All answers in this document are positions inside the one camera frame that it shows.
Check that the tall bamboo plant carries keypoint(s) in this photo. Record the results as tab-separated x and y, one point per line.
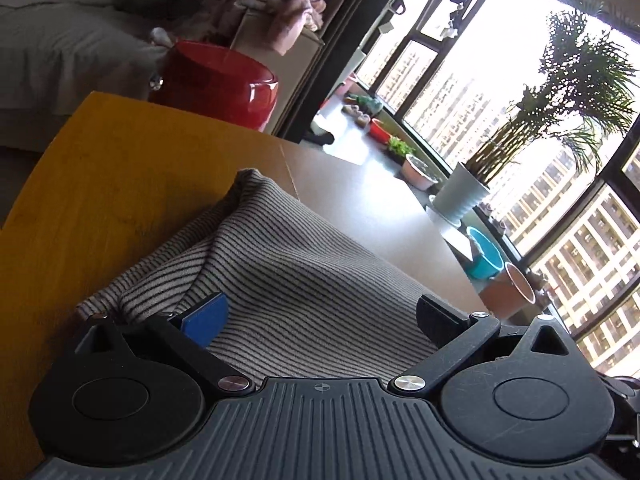
565	85

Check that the pink clothes pile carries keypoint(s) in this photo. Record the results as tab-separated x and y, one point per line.
280	15

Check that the black window frame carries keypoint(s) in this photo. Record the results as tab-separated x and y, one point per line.
612	160

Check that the grey covered sofa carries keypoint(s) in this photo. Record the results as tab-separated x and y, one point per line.
50	50

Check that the grey striped pants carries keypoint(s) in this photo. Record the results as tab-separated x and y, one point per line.
310	270

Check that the dark brown curtain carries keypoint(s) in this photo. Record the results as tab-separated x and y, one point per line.
340	35

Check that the white plant pot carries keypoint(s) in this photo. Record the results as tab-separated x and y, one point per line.
460	195

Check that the cardboard box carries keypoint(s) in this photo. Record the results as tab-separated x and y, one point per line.
300	65

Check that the green toy figure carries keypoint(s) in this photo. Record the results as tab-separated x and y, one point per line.
367	104

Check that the small green plant pot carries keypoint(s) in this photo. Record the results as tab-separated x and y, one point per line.
400	150

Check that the teal plastic basin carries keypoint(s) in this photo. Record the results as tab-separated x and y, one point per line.
487	260

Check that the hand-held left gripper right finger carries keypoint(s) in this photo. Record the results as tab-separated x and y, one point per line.
442	320

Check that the red glossy round stool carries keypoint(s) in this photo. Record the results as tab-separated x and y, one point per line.
215	85

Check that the red bowl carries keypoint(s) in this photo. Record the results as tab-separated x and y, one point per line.
380	132

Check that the terracotta pink pot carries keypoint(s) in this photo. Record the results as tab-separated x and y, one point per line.
510	295

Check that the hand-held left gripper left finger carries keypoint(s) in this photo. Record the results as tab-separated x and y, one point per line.
202	320

